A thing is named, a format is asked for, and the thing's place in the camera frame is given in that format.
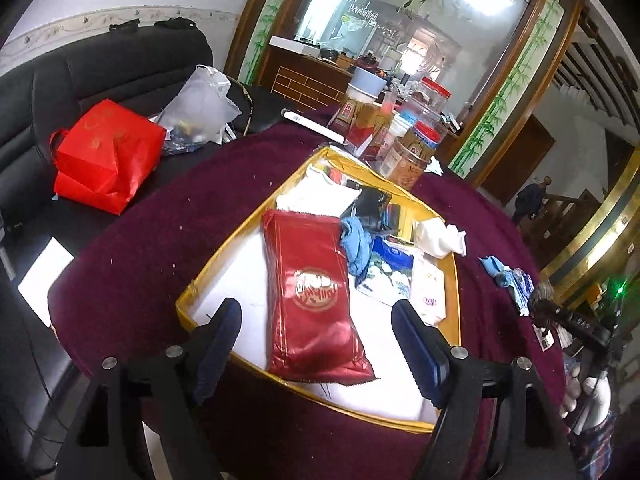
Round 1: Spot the white gloved right hand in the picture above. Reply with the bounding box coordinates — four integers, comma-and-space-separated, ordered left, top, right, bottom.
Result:
559, 363, 612, 436

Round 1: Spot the small blue towel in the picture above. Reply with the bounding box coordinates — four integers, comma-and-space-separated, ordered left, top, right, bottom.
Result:
340, 216, 373, 276

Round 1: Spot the white paper strip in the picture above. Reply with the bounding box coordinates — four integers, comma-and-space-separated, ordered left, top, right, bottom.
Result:
281, 108, 345, 145

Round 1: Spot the blue white tissue pack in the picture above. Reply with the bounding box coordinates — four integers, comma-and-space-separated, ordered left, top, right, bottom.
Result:
356, 237, 413, 307

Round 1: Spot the white towel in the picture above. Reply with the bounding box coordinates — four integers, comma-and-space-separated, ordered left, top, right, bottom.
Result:
412, 218, 466, 259

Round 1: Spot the black gold snack pack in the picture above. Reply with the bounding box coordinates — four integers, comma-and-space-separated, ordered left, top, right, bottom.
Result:
352, 186, 392, 233

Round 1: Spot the gold pillar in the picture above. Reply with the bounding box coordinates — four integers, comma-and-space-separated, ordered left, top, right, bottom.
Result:
540, 146, 639, 304

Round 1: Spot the blue white patterned bag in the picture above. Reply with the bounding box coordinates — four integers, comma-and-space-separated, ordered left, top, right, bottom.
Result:
506, 268, 534, 316

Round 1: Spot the dark jacket on post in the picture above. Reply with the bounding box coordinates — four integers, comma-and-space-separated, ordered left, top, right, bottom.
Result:
511, 176, 552, 226

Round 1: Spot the light blue knitted cloth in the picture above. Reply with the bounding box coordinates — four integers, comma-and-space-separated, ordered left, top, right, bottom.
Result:
480, 256, 514, 288

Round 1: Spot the pink white package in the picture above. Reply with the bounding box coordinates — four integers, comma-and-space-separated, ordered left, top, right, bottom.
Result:
276, 166, 361, 218

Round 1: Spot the red lid peanut jar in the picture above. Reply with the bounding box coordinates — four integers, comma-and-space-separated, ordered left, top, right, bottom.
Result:
380, 122, 442, 191

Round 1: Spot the black leather sofa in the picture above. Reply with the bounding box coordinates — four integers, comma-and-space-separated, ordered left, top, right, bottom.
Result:
0, 18, 281, 480

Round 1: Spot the purple velvet tablecloth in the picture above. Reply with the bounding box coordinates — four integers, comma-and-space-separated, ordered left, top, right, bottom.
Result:
49, 122, 565, 479

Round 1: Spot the wooden staircase railing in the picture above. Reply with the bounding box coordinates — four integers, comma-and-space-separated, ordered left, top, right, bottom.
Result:
520, 190, 601, 270

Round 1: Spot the brown knitted cloth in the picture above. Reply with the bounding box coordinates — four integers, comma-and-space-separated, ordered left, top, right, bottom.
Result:
527, 280, 555, 318

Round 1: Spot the red foil tissue pack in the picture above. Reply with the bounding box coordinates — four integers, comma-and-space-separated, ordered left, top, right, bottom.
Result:
262, 209, 375, 386

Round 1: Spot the yellow gift box tray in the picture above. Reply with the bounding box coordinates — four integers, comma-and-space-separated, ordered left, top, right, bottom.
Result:
176, 146, 461, 434

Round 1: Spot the red paper bag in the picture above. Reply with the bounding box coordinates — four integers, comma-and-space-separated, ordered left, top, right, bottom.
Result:
49, 100, 165, 214

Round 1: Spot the clear plastic bag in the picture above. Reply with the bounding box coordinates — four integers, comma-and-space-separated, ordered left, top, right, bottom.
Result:
151, 65, 241, 156

